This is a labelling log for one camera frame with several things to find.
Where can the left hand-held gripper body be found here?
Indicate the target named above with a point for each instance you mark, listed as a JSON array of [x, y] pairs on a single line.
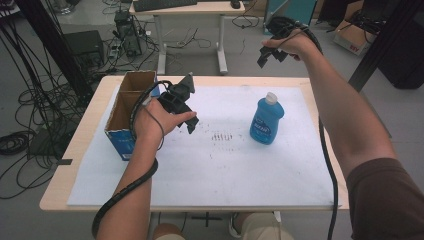
[[175, 96]]

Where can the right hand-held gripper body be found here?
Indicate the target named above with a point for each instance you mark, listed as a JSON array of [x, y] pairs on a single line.
[[283, 26]]

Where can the blue cardboard box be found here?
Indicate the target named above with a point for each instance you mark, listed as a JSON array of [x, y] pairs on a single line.
[[123, 143]]

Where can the blue bottle with white cap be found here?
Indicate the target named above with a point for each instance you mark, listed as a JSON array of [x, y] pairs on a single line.
[[265, 126]]

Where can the person's right hand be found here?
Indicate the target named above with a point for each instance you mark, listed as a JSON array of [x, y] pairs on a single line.
[[298, 45]]

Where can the person's left hand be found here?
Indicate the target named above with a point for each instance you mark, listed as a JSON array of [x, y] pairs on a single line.
[[153, 121]]

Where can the teal cabinet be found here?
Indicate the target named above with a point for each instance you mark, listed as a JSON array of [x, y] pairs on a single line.
[[300, 10]]

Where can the black computer mouse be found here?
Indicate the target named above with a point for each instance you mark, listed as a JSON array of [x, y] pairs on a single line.
[[235, 4]]

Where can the white table sheet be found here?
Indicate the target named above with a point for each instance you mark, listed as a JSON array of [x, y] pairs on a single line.
[[216, 173]]

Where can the white desk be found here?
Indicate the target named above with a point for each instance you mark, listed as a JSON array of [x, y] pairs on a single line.
[[220, 6]]

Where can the brown cardboard box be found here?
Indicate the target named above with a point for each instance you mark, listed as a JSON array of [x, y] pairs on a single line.
[[351, 40]]

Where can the white power strip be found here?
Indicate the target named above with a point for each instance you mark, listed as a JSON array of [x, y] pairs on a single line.
[[114, 52]]

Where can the black keyboard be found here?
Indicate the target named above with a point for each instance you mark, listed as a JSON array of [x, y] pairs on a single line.
[[163, 4]]

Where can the black box on floor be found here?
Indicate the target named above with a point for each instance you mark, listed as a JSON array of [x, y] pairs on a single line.
[[85, 46]]

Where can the person's bare knee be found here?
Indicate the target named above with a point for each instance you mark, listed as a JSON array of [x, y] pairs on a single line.
[[168, 233]]

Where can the person's white shoe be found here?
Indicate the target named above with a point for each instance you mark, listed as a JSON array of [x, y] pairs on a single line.
[[234, 228]]

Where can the black cabinet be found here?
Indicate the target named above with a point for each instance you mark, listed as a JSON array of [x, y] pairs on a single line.
[[403, 56]]

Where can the black tape piece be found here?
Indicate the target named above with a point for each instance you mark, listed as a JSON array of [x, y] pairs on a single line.
[[65, 162]]

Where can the person's beige shorts leg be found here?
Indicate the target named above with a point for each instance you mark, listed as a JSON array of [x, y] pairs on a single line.
[[266, 228]]

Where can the person's brown sleeve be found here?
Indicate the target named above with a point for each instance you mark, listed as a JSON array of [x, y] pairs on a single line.
[[390, 203]]

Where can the black metal frame post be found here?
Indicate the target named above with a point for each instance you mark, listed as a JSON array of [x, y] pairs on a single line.
[[53, 46]]

